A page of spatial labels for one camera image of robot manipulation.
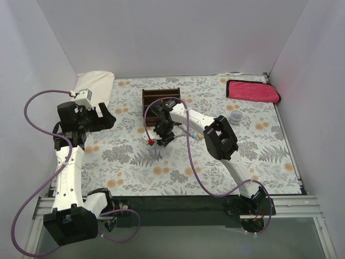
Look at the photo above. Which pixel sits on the clear round pin box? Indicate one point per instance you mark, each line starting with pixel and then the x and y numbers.
pixel 235 117

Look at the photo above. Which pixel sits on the white folded cloth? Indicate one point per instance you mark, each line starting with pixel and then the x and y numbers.
pixel 99 82

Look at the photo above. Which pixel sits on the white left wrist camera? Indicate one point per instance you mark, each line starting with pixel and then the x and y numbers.
pixel 83 98

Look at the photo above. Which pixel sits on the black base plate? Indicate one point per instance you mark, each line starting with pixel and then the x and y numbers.
pixel 178 211

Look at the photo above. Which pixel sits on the blue correction pen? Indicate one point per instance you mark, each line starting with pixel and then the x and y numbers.
pixel 192 133

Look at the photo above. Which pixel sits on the brown wooden desk organizer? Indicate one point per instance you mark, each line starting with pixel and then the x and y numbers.
pixel 148 96

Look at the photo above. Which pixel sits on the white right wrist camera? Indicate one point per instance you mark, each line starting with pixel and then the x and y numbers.
pixel 149 139

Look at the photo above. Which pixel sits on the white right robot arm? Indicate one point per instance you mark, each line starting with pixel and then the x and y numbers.
pixel 221 143

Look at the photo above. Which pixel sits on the floral table mat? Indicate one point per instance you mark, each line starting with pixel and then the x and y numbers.
pixel 119 160

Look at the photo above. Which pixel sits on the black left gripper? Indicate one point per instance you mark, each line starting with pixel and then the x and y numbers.
pixel 98 118

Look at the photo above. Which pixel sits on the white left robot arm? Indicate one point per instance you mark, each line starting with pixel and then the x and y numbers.
pixel 74 218

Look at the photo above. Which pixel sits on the grey white pen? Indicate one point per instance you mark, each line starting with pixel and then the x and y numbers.
pixel 179 136

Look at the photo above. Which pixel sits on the red microfiber cloth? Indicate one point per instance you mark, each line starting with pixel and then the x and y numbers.
pixel 252 91

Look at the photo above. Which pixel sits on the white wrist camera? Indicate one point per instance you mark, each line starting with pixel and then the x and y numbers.
pixel 83 98
pixel 149 139

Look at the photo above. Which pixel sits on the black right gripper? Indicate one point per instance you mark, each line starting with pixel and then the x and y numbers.
pixel 165 138

